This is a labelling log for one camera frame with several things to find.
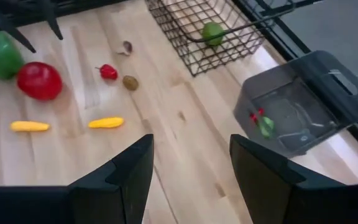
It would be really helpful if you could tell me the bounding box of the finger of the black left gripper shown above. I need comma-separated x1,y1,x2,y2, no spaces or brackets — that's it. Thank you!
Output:
37,0,65,41
0,7,37,54

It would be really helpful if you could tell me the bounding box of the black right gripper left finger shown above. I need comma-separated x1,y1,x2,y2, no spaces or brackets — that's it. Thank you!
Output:
68,134,155,224

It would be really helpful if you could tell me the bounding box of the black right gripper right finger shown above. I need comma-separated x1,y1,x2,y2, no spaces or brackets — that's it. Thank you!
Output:
229,134,351,224

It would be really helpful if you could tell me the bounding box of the red tomato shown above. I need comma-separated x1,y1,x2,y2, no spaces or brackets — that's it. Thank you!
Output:
16,61,63,101

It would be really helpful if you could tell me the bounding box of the green jalapeno pepper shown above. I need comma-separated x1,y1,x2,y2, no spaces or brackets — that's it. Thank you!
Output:
258,116,275,140

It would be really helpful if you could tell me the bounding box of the small yellow pepper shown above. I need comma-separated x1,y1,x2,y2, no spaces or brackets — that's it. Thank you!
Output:
10,120,50,133
88,116,125,129

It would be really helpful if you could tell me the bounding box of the small red chili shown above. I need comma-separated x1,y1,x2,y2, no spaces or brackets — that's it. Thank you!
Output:
249,107,265,125

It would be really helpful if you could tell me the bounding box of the small red habanero pepper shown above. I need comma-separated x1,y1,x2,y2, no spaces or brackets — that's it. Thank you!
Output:
94,63,119,81

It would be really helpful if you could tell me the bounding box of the green lime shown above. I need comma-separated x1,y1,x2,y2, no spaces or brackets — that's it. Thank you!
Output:
201,21,226,47

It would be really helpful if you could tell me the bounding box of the grey plastic bin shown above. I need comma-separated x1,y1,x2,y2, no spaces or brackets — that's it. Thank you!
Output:
233,50,358,158

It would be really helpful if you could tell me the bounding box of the black wire basket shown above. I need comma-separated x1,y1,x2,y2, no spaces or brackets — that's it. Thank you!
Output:
146,0,295,77

